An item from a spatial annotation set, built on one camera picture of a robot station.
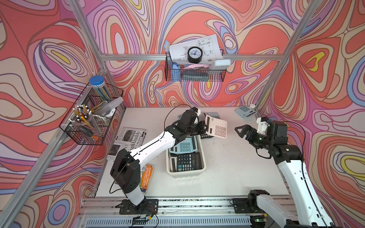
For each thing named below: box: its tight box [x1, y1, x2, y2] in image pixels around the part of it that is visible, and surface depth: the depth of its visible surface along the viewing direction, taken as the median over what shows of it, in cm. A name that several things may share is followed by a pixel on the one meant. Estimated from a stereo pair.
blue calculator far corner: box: [234, 105, 258, 118], surface depth 117 cm
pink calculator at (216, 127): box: [205, 114, 228, 140], surface depth 82 cm
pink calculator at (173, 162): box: [170, 156, 178, 173], surface depth 85 cm
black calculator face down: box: [176, 152, 203, 172], surface depth 84 cm
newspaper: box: [105, 126, 147, 164], surface depth 100 cm
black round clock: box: [187, 46, 203, 64], surface depth 80 cm
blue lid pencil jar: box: [88, 75, 113, 103], surface depth 74 cm
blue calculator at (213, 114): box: [204, 112, 221, 120], surface depth 117 cm
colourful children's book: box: [139, 164, 154, 193], surface depth 80 cm
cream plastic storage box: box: [165, 134, 207, 176], surface depth 75 cm
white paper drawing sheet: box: [169, 34, 224, 65], surface depth 84 cm
